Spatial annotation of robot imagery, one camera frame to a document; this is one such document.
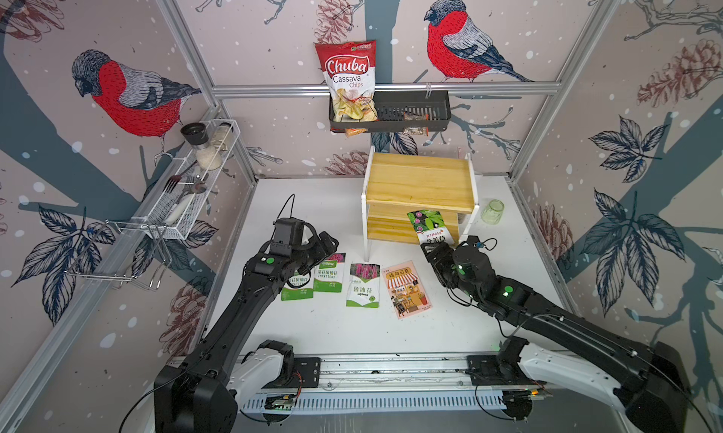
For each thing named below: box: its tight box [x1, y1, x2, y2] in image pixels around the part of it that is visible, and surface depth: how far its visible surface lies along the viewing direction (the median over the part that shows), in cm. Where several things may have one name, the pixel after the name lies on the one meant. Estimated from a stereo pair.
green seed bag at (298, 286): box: [280, 267, 315, 302], surface depth 90 cm
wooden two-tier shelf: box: [361, 145, 481, 262], surface depth 78 cm
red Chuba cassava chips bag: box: [314, 39, 379, 138], surface depth 85 cm
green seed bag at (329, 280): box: [312, 252, 346, 306], surface depth 92 cm
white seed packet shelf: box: [406, 209, 455, 247], surface depth 87 cm
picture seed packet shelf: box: [382, 259, 434, 321], surface depth 90 cm
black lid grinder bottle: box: [180, 122, 223, 172], surface depth 77 cm
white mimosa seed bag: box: [346, 263, 382, 308], surface depth 91 cm
